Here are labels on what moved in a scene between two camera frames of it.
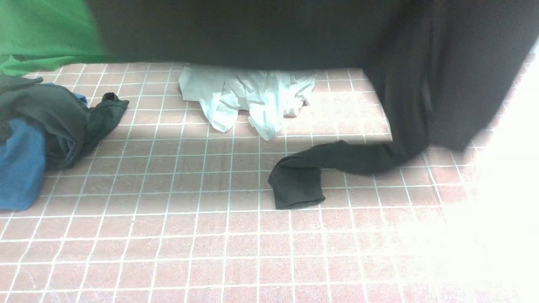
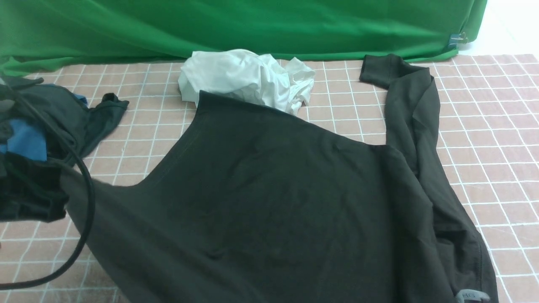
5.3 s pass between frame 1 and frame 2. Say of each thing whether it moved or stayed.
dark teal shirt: stayed
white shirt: stayed
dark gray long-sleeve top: moved
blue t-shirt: moved
